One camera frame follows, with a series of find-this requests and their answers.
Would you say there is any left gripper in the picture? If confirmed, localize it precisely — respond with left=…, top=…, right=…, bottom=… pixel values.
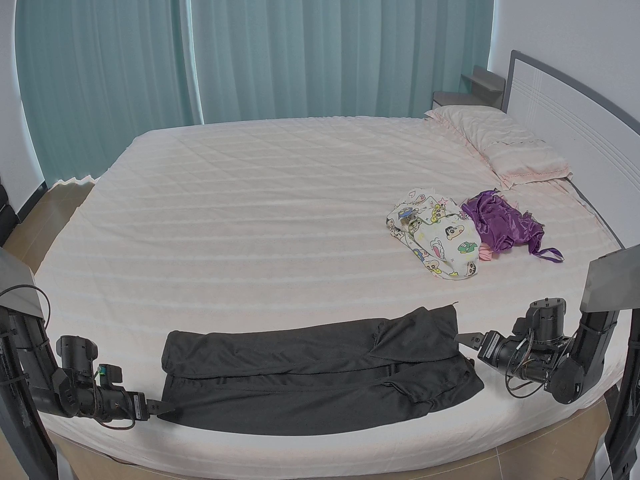
left=101, top=387, right=151, bottom=423

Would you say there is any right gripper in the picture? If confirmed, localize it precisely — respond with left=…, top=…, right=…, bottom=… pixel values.
left=477, top=330, right=517, bottom=368

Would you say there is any black T-shirt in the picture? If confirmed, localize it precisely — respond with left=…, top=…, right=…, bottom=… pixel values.
left=157, top=305, right=485, bottom=433

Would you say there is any bed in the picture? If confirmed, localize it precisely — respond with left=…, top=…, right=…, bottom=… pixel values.
left=32, top=49, right=640, bottom=469

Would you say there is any white printed garment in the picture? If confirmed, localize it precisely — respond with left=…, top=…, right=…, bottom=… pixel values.
left=385, top=188, right=481, bottom=281

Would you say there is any purple satin garment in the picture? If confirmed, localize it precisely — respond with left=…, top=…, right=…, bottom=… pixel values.
left=461, top=190, right=565, bottom=263

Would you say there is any pale pink pillow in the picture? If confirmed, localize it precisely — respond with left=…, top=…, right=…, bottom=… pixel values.
left=424, top=105, right=573, bottom=191

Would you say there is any black low cabinet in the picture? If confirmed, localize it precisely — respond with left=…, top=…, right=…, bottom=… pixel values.
left=0, top=173, right=21, bottom=241

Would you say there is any grey bedside table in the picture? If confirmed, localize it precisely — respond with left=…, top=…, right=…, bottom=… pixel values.
left=432, top=65, right=507, bottom=111

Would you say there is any blue-green curtain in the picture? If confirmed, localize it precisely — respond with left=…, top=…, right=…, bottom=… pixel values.
left=187, top=0, right=496, bottom=124
left=15, top=0, right=203, bottom=189

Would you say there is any black cable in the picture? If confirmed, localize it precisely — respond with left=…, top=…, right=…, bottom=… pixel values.
left=0, top=284, right=51, bottom=339
left=505, top=365, right=548, bottom=400

